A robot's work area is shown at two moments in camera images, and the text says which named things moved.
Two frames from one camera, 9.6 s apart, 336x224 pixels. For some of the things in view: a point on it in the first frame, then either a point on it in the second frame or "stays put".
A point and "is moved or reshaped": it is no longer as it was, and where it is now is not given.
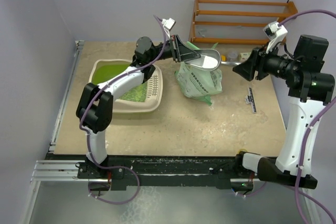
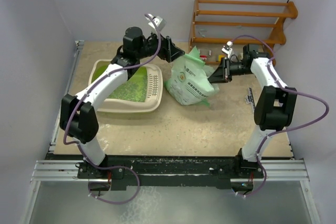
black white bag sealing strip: (250, 98) stays put
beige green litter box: (146, 97) stays put
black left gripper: (181, 53) → (168, 51)
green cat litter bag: (199, 83) is moved or reshaped
